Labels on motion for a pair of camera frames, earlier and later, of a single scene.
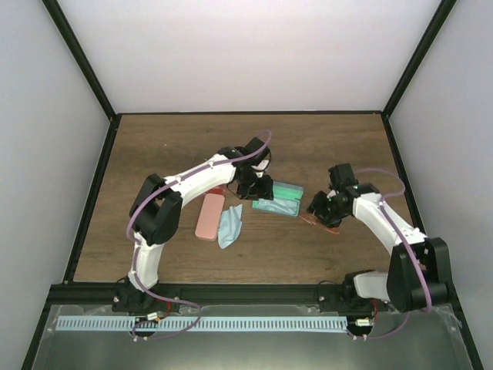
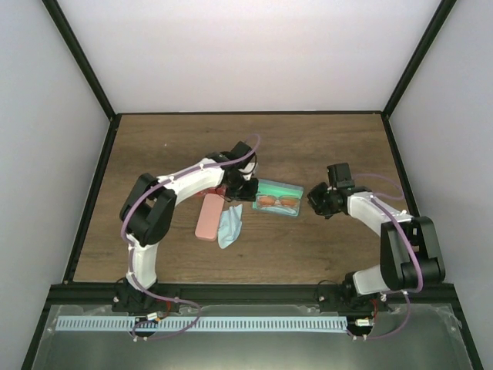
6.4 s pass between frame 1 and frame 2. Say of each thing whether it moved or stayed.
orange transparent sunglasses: moved
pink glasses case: stayed
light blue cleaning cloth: stayed
